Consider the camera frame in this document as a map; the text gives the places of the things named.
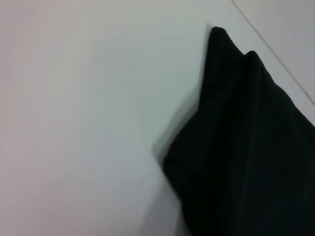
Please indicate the black shirt with white print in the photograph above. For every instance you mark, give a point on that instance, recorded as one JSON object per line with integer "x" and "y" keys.
{"x": 246, "y": 159}

